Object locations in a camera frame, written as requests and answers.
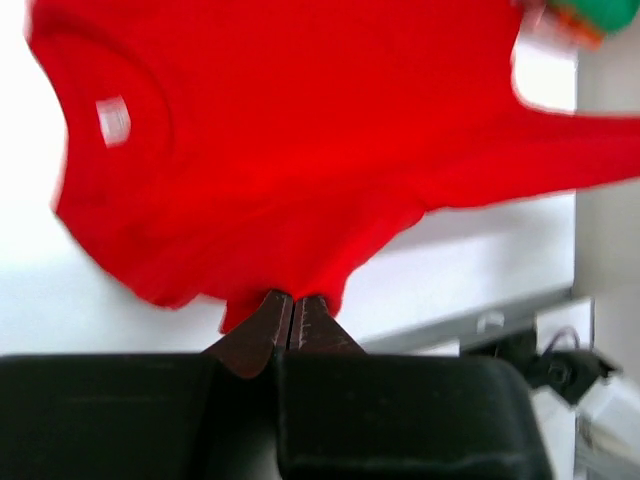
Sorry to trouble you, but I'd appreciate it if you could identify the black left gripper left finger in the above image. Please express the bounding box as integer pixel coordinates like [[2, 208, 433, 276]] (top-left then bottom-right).
[[1, 292, 293, 479]]

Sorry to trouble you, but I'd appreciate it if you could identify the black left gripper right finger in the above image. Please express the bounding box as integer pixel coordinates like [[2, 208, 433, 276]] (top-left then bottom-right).
[[277, 297, 553, 479]]

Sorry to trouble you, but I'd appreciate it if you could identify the red t-shirt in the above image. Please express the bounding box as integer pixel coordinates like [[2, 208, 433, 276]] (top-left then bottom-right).
[[28, 1, 639, 331]]

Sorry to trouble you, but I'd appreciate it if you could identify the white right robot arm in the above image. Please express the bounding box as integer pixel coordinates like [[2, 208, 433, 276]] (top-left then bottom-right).
[[526, 350, 639, 479]]

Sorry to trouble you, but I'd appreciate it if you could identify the pink folded t-shirt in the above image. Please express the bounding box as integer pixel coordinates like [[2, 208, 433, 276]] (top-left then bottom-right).
[[512, 0, 576, 51]]

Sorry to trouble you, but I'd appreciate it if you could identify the orange folded t-shirt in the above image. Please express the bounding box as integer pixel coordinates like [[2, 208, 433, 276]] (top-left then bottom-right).
[[552, 3, 604, 50]]

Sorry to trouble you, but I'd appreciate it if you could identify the green folded t-shirt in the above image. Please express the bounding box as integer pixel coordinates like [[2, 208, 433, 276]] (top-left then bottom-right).
[[548, 0, 639, 34]]

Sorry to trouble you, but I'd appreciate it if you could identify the aluminium table edge rail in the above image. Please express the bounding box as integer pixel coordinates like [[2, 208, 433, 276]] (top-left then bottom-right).
[[360, 288, 572, 355]]

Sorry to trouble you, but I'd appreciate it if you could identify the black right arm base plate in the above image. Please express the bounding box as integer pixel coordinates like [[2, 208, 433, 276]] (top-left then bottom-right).
[[460, 297, 593, 371]]

